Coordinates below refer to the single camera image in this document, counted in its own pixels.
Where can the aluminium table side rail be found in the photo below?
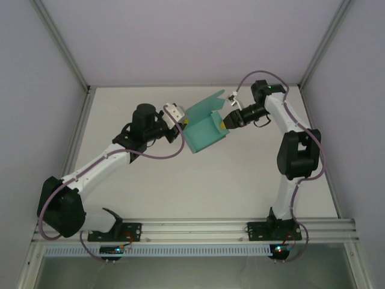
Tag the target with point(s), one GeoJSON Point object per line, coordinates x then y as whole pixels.
{"type": "Point", "coordinates": [75, 144]}
{"type": "Point", "coordinates": [326, 168]}

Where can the aluminium frame leg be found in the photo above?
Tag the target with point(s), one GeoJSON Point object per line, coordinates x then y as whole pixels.
{"type": "Point", "coordinates": [359, 265]}
{"type": "Point", "coordinates": [28, 265]}

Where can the aluminium frame post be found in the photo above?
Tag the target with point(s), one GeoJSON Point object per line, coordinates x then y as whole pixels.
{"type": "Point", "coordinates": [60, 45]}
{"type": "Point", "coordinates": [325, 45]}

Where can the teal paper box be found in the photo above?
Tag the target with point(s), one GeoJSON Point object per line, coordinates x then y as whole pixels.
{"type": "Point", "coordinates": [201, 132]}

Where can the aluminium mounting beam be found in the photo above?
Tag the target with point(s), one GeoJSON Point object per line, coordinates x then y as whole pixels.
{"type": "Point", "coordinates": [195, 230]}

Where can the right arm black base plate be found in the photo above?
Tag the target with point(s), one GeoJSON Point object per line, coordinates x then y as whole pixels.
{"type": "Point", "coordinates": [254, 230]}

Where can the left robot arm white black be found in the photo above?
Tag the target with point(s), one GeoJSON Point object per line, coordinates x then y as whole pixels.
{"type": "Point", "coordinates": [63, 210]}

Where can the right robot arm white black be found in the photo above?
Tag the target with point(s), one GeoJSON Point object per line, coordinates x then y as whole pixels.
{"type": "Point", "coordinates": [296, 156]}

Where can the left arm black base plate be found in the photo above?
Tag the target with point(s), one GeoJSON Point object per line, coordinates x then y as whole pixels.
{"type": "Point", "coordinates": [135, 228]}

